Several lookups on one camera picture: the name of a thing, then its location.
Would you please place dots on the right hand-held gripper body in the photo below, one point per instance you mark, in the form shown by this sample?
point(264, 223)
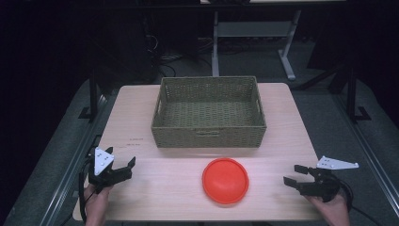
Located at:
point(323, 185)

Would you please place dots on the person's left hand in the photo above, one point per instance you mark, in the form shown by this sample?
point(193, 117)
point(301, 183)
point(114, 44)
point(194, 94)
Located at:
point(97, 204)

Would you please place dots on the grey metal desk frame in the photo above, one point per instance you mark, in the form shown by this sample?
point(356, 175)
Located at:
point(251, 29)

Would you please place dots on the person's right hand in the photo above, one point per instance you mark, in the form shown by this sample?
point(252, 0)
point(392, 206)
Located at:
point(332, 212)

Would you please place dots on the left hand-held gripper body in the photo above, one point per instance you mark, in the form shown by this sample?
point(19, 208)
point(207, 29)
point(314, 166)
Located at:
point(102, 163)

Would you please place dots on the red round plastic disc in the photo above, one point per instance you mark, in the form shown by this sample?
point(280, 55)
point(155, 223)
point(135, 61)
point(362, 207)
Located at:
point(225, 181)

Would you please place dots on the black metal stand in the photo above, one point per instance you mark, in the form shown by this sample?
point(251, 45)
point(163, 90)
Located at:
point(93, 94)
point(353, 97)

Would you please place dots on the green woven basket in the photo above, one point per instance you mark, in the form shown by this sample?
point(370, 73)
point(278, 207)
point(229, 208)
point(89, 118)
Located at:
point(208, 125)

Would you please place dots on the metal floor rail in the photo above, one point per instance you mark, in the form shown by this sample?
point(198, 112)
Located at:
point(370, 150)
point(72, 169)

